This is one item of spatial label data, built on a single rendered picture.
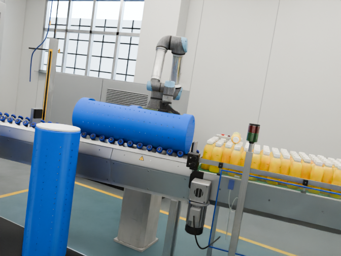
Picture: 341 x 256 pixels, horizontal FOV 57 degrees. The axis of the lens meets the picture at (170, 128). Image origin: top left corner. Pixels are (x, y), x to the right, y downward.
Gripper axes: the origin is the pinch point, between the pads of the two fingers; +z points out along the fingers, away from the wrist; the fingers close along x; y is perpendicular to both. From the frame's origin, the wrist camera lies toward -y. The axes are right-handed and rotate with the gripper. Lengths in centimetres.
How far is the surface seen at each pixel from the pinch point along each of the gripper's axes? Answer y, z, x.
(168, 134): -8.0, 1.6, 19.9
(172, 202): -17, 49, 15
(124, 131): 24.6, 5.4, 19.2
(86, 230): 70, 110, -29
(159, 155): -2.9, 17.1, 17.1
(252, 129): -62, -13, 45
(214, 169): -43, 17, 24
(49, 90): 122, -12, -24
